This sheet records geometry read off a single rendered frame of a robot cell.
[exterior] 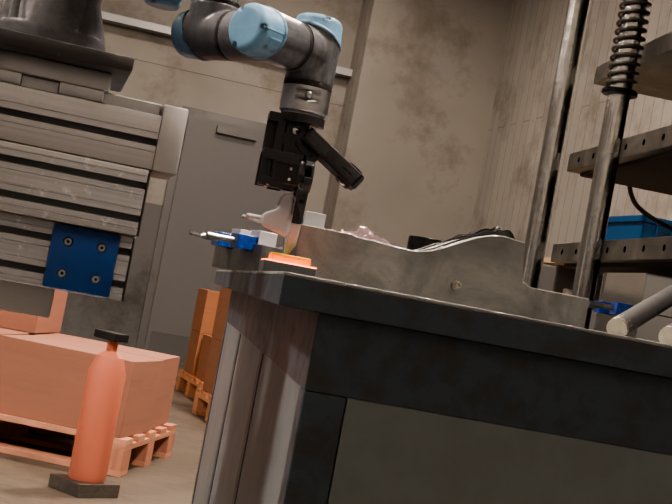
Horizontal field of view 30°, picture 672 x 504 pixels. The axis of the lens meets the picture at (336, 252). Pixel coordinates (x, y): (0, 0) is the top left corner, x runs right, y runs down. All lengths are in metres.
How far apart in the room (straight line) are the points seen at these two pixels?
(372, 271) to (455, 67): 8.95
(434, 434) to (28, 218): 0.62
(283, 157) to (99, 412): 2.43
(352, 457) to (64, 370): 3.36
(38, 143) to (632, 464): 0.85
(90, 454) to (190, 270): 6.64
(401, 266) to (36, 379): 2.90
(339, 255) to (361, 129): 8.63
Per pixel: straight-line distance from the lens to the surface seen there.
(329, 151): 1.90
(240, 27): 1.84
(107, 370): 4.20
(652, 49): 3.15
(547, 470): 1.51
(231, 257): 2.46
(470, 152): 10.94
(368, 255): 2.05
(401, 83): 10.80
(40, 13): 1.70
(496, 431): 1.48
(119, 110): 1.69
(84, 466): 4.24
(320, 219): 2.10
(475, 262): 2.09
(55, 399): 4.78
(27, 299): 1.81
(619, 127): 3.11
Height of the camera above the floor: 0.78
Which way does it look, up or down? 2 degrees up
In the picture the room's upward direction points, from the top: 11 degrees clockwise
